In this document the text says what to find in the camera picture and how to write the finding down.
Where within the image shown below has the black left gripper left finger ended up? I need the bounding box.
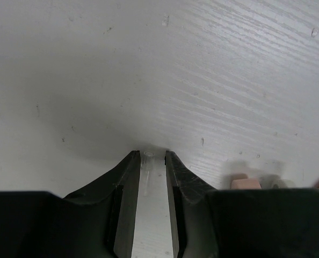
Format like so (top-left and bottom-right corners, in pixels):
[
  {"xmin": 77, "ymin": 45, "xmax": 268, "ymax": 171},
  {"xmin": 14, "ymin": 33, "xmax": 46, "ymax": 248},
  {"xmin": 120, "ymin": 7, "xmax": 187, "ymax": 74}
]
[{"xmin": 0, "ymin": 150, "xmax": 140, "ymax": 257}]

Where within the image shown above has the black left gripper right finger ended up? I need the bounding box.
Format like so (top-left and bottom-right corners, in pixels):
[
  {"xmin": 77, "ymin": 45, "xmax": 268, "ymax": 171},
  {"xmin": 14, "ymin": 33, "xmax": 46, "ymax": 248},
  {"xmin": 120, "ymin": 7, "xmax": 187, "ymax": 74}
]
[{"xmin": 165, "ymin": 151, "xmax": 319, "ymax": 257}]

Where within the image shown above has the pink eraser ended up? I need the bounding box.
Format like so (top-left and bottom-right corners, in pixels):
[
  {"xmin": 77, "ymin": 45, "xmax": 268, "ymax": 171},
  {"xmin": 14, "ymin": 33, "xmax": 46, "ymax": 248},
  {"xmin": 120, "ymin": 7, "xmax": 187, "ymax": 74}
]
[{"xmin": 230, "ymin": 174, "xmax": 261, "ymax": 190}]

